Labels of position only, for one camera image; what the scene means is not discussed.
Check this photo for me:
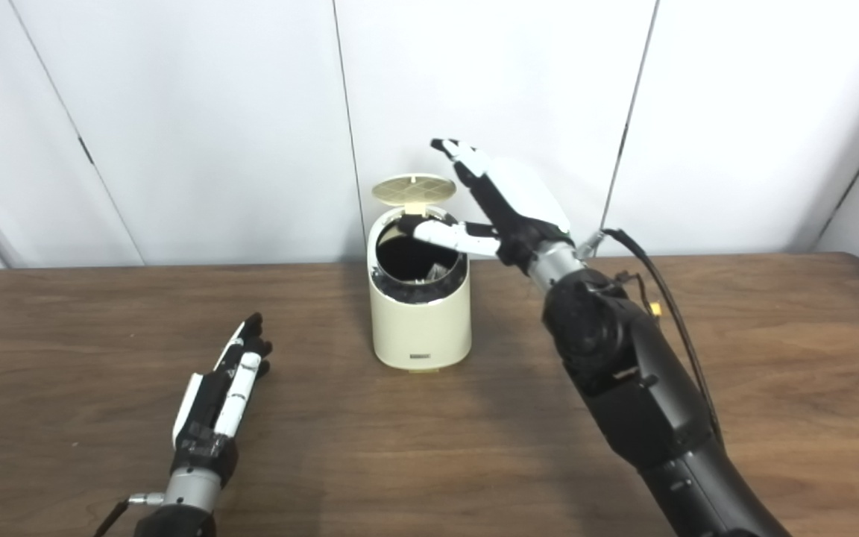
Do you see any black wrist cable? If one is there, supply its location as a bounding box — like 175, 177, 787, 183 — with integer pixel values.
579, 228, 725, 446
92, 492, 166, 537

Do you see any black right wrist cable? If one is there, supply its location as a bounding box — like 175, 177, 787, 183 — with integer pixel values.
579, 228, 725, 446

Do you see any black bin liner bag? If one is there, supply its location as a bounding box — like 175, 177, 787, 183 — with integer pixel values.
371, 216, 469, 304

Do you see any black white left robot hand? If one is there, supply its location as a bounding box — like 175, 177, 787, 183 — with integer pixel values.
171, 313, 274, 489

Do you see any cream round bin lid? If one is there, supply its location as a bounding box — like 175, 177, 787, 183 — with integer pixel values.
372, 174, 457, 219

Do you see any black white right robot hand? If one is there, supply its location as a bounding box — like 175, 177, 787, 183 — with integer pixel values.
398, 138, 576, 273

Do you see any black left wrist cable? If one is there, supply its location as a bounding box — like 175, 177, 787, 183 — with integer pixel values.
92, 492, 166, 537

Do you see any cream-colored round bin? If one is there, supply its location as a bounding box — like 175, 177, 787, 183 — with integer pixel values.
367, 207, 472, 372

